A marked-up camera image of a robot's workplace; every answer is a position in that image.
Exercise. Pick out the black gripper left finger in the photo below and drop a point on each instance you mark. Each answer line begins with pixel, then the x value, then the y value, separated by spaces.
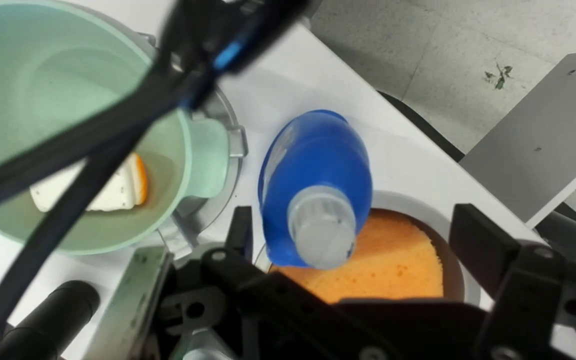
pixel 240 235

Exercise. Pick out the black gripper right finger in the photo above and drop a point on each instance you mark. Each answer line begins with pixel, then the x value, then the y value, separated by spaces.
pixel 482 246

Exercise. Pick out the orange sponge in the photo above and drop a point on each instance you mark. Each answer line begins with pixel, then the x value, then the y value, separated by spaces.
pixel 394 261

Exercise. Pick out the left grey stove burner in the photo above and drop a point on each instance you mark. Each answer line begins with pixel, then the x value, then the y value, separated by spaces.
pixel 218 146

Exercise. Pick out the white orange food piece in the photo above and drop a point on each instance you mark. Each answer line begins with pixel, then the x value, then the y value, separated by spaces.
pixel 125 191

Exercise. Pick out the mint green pot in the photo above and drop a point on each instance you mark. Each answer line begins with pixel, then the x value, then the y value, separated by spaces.
pixel 61 65

